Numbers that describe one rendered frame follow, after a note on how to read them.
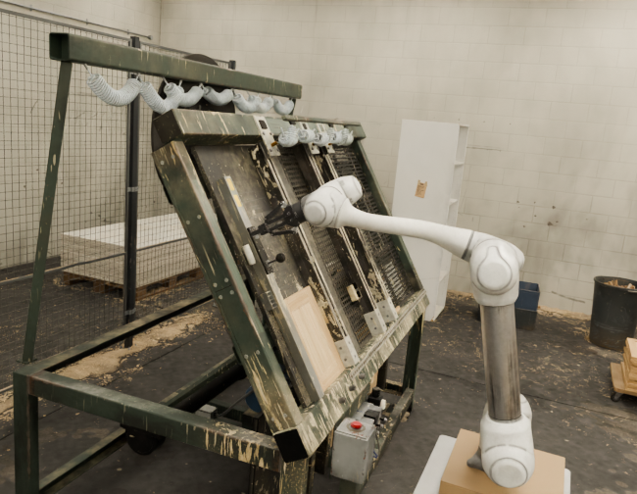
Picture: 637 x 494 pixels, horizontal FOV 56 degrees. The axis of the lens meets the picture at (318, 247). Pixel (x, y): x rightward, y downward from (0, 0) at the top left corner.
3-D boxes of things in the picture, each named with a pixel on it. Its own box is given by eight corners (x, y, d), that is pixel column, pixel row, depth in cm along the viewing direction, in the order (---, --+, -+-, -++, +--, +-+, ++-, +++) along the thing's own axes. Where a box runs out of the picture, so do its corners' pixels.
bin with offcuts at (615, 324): (640, 357, 579) (653, 292, 565) (582, 345, 597) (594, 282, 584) (635, 341, 625) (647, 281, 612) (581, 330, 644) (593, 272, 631)
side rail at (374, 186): (407, 295, 410) (420, 289, 405) (343, 147, 409) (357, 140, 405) (409, 292, 417) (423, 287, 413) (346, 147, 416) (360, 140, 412)
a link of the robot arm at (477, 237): (475, 223, 200) (475, 230, 187) (528, 243, 197) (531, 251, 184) (462, 259, 204) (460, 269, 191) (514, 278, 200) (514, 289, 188)
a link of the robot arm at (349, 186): (318, 185, 212) (306, 194, 200) (356, 168, 206) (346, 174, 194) (331, 213, 213) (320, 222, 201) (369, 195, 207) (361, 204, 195)
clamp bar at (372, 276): (383, 324, 334) (422, 311, 324) (299, 129, 333) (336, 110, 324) (388, 320, 343) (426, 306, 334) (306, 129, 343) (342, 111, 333)
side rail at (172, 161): (271, 434, 215) (297, 426, 211) (150, 153, 215) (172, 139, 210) (278, 426, 221) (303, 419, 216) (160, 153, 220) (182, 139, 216)
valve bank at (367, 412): (362, 490, 234) (368, 434, 229) (328, 479, 239) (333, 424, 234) (394, 432, 280) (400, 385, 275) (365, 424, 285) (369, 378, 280)
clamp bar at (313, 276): (340, 370, 267) (388, 355, 258) (234, 125, 267) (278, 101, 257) (347, 363, 276) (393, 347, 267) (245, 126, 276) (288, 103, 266)
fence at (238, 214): (312, 402, 236) (319, 399, 234) (216, 180, 235) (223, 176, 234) (316, 397, 240) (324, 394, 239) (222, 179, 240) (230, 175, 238)
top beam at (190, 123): (162, 146, 212) (183, 133, 208) (151, 120, 212) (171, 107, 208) (354, 143, 414) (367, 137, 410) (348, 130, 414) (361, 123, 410)
